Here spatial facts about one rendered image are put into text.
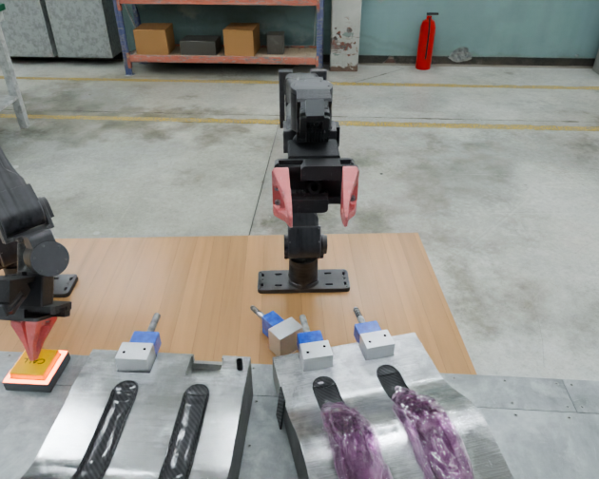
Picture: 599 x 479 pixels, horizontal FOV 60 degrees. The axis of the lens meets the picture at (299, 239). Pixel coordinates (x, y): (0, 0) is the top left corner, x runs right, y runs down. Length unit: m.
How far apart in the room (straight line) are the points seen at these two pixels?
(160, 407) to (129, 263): 0.52
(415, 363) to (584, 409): 0.29
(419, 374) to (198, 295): 0.50
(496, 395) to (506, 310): 1.51
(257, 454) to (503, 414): 0.40
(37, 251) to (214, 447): 0.41
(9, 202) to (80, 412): 0.36
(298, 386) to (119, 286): 0.51
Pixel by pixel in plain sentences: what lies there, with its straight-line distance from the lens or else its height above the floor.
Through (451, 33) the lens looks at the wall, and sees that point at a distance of 6.14.
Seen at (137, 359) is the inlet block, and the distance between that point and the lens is 0.84.
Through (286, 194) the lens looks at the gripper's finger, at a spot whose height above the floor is 1.21.
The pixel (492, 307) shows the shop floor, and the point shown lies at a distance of 2.46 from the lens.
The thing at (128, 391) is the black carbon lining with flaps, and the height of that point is 0.89.
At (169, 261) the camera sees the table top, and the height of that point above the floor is 0.80.
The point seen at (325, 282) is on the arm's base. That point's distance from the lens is 1.13.
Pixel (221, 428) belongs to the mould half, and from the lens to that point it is 0.77.
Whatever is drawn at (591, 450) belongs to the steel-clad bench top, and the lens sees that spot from 0.96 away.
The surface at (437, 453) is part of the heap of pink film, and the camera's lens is 0.74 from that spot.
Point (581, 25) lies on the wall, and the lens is 6.52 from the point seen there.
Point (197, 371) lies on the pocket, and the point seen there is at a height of 0.86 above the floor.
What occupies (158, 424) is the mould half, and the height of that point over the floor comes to 0.89.
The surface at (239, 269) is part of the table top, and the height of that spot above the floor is 0.80.
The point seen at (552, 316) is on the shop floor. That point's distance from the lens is 2.52.
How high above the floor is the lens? 1.50
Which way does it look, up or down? 33 degrees down
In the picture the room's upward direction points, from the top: straight up
